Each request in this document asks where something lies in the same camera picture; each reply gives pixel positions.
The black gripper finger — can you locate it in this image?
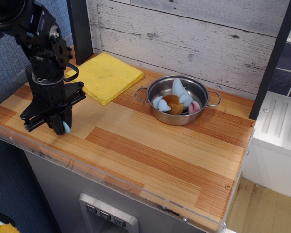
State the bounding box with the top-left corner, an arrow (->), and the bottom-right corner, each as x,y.
62,105 -> 72,129
45,114 -> 65,135

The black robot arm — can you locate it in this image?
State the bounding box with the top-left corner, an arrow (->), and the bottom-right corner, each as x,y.
0,0 -> 85,135

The folded yellow cloth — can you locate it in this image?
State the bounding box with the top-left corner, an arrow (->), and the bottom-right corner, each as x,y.
71,52 -> 144,105

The clear acrylic table edge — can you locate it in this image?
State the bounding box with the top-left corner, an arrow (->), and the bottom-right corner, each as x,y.
0,118 -> 232,233

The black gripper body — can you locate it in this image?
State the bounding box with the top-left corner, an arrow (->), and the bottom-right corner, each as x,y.
20,72 -> 85,132

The dark right shelf post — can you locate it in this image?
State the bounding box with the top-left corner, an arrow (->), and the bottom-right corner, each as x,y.
249,0 -> 291,120

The light blue dish brush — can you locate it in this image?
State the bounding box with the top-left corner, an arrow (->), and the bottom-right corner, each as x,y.
62,121 -> 71,133

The dark shelf post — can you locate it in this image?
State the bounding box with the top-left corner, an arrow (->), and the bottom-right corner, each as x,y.
249,0 -> 291,120
66,0 -> 93,65

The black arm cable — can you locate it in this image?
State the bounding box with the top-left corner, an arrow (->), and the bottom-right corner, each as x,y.
63,62 -> 80,83

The small steel pot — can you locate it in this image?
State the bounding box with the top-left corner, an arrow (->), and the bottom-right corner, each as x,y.
135,75 -> 221,126

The white ribbed cabinet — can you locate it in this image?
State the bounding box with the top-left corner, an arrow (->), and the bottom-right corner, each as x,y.
242,92 -> 291,197

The blue plush toy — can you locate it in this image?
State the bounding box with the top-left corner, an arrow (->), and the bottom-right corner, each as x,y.
152,78 -> 201,115

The yellow object at corner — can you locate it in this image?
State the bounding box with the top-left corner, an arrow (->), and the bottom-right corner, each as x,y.
0,221 -> 20,233

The dark left shelf post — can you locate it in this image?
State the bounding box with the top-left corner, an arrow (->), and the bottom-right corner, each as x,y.
66,0 -> 93,65

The grey cabinet with buttons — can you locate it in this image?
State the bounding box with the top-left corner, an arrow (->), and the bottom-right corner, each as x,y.
25,150 -> 224,233

